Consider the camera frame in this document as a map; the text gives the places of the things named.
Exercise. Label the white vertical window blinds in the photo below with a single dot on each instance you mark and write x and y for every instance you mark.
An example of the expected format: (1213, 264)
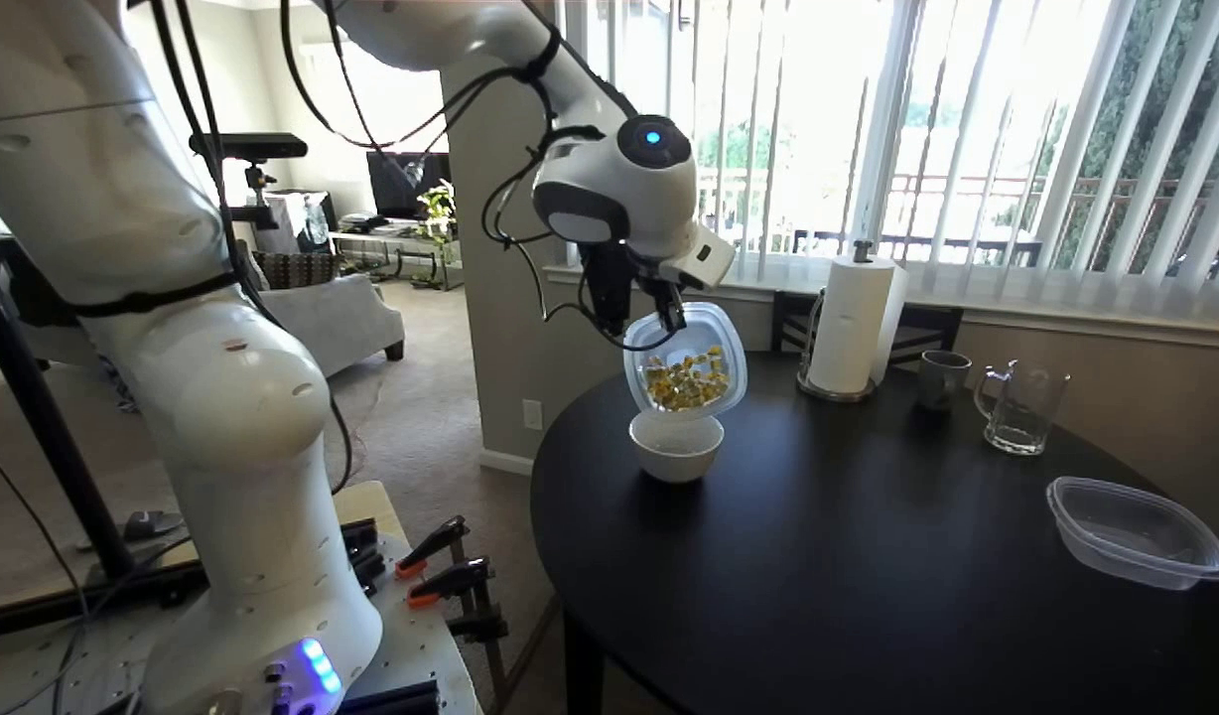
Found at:
(1030, 121)

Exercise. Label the white upholstered sofa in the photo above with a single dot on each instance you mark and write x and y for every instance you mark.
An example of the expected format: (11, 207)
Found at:
(344, 318)

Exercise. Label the black block on platform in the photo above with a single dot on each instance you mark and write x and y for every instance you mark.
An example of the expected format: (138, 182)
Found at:
(363, 555)

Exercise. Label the black tripod pole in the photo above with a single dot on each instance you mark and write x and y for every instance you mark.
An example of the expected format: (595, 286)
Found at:
(36, 410)

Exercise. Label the small dark cup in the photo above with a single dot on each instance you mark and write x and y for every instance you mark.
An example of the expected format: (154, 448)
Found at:
(941, 384)

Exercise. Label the white paper towel roll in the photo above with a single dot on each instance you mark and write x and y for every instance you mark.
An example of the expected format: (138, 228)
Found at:
(851, 324)

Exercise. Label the white ceramic bowl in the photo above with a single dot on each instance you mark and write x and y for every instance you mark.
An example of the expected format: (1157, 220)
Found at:
(677, 448)

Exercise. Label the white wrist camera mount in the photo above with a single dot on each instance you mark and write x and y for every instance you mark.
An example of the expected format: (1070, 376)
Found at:
(706, 255)

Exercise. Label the paper towel holder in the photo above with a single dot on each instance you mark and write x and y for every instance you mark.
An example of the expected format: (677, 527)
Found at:
(862, 249)

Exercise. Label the clear plastic lunch box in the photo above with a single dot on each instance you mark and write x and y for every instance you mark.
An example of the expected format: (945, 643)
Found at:
(710, 341)

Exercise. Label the black table leg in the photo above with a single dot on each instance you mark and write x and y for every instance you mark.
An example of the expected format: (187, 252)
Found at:
(580, 669)

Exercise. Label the black camera on stand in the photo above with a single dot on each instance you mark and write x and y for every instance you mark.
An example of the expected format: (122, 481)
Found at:
(250, 146)

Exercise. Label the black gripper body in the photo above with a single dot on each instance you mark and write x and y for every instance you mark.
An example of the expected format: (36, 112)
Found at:
(621, 282)

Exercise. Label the robot mounting platform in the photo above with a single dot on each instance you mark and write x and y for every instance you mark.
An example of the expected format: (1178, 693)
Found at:
(421, 623)

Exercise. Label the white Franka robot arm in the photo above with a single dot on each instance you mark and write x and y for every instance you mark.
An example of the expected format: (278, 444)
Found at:
(237, 424)

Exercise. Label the green house plant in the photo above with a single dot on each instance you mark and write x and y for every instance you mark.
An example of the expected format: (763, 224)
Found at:
(437, 207)

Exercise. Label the white wall outlet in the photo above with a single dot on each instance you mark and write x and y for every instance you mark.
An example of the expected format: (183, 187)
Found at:
(534, 414)

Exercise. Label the dark television screen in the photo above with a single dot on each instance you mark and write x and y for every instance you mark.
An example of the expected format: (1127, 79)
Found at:
(409, 186)

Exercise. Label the clear plastic lidded container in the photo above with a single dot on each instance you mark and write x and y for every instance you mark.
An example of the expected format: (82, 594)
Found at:
(1132, 535)

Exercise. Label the yellow candy pile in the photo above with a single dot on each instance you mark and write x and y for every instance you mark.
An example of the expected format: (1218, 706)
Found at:
(690, 384)

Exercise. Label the clear glass mug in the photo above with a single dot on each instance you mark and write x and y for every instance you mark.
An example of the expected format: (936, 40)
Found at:
(1021, 410)

